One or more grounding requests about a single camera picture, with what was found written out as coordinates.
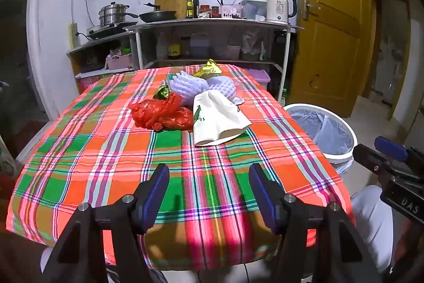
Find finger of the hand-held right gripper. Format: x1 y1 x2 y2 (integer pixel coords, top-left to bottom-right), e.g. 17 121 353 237
374 136 424 172
352 144 424 186

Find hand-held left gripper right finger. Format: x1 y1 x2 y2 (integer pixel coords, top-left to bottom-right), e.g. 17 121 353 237
248 163 386 283

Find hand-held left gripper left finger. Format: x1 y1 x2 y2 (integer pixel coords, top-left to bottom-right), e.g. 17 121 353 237
41 163 171 283

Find white trash bin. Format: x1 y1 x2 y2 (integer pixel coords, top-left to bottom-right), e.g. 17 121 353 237
282 103 358 176
289 107 353 177

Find red plastic bag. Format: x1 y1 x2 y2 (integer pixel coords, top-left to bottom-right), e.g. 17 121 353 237
129 92 194 133

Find cream paper bag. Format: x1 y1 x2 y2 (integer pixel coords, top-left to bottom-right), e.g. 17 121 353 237
193 90 251 147

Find green gold foil wrapper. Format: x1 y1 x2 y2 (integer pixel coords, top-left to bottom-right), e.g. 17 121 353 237
152 81 171 101

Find purple foam fruit net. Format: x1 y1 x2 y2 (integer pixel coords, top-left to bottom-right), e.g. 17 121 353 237
204 77 246 105
170 70 213 108

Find person's right leg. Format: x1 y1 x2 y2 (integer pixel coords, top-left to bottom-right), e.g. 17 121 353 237
349 185 396 273

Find plaid tablecloth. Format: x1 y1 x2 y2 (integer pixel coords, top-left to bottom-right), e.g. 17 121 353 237
7 63 355 270

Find yellow wooden door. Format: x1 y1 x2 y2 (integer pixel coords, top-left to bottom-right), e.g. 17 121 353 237
295 0 372 118

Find purple lid storage box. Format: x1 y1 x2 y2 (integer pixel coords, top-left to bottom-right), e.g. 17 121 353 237
247 68 271 92

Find pink plastic basket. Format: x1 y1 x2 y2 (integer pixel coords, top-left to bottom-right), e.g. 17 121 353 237
105 53 133 71

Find brown bottle yellow label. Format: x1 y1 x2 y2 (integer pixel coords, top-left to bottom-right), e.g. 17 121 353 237
167 38 181 60

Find white plastic bottle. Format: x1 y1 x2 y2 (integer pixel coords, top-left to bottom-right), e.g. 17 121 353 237
156 34 168 60

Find pink lid tub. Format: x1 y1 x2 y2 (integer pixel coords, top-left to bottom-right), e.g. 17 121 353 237
227 44 242 60

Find crumpled plastic bags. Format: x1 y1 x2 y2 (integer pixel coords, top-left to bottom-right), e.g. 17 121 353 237
242 33 267 61

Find dark liquid jug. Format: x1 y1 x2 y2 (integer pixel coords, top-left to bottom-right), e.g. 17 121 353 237
189 34 211 58

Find low wooden shelf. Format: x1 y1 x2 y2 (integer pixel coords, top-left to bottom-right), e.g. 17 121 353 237
66 34 140 94

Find black induction cooker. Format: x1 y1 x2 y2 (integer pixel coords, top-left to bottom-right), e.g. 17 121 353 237
87 25 130 40

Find white electric kettle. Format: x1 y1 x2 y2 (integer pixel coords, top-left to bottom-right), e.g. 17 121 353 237
264 0 298 25

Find black frying pan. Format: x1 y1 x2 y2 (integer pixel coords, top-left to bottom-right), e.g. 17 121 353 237
139 2 177 23

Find metal kitchen rack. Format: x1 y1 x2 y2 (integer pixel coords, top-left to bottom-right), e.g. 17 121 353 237
122 18 304 98

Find steel steamer pot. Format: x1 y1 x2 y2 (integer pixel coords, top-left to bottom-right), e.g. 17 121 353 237
98 2 139 28

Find clear plastic container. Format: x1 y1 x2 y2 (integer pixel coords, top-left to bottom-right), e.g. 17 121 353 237
241 0 267 20

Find pink utensil holder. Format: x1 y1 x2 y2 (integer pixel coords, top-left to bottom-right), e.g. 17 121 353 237
221 4 242 19

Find metal door handle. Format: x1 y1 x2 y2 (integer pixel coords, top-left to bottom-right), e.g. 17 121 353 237
302 0 321 20

